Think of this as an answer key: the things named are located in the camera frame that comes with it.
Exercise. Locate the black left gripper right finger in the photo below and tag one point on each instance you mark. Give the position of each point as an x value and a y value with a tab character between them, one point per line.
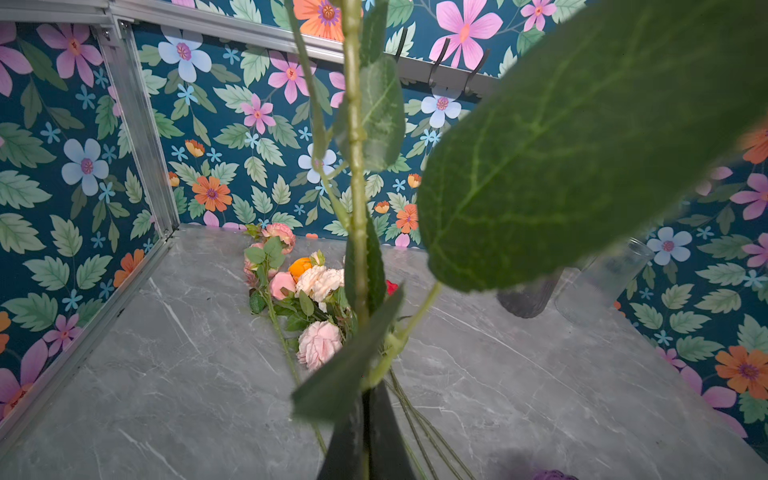
388	459

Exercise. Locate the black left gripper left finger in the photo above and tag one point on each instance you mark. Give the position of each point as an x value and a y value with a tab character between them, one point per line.
344	457

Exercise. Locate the purple blue glass vase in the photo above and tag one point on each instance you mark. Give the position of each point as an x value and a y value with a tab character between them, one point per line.
553	474

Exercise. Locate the dark smoky glass vase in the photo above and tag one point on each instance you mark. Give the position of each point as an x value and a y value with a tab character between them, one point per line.
530	299

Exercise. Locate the clear glass vase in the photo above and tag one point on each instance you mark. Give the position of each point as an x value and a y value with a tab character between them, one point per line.
591	295

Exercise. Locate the light pink peony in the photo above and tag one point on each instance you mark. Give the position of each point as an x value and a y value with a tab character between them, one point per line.
318	343

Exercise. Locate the red rose at pile edge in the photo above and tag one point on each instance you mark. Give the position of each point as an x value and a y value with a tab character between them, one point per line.
392	287

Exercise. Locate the small pink rose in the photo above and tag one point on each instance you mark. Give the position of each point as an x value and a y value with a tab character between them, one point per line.
282	285

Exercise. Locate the pink carnation top flower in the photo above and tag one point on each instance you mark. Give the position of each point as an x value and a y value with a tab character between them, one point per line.
282	232

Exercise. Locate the black wall hook rack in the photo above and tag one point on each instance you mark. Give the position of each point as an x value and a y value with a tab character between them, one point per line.
436	73

